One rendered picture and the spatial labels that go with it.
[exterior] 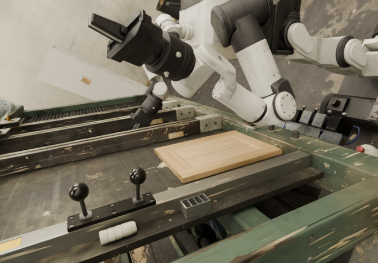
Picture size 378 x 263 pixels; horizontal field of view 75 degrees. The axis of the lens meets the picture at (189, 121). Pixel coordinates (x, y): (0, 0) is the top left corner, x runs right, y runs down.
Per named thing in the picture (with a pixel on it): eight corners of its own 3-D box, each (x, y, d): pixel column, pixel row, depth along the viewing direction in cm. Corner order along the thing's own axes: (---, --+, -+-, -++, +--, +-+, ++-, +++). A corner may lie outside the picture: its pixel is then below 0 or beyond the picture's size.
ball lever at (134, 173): (147, 207, 61) (148, 175, 52) (132, 212, 60) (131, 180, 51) (143, 194, 64) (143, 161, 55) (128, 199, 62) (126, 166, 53)
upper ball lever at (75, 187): (96, 223, 57) (89, 191, 48) (79, 229, 55) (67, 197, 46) (94, 209, 59) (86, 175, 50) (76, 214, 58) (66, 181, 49)
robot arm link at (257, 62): (270, 113, 81) (243, 50, 78) (307, 106, 70) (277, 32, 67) (249, 129, 75) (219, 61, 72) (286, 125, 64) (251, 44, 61)
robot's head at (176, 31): (176, 17, 84) (154, 18, 82) (184, 27, 78) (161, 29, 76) (175, 35, 88) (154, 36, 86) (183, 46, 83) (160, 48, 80)
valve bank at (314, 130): (383, 128, 96) (351, 106, 85) (368, 162, 96) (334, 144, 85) (284, 108, 140) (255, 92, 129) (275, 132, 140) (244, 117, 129)
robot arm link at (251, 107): (210, 107, 67) (258, 137, 75) (236, 100, 58) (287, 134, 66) (221, 75, 70) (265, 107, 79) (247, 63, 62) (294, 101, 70)
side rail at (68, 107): (152, 105, 250) (151, 93, 247) (26, 124, 207) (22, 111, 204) (150, 103, 257) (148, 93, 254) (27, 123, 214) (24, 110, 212)
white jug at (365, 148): (389, 153, 140) (372, 143, 131) (382, 169, 140) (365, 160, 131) (370, 148, 149) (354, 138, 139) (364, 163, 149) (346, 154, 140)
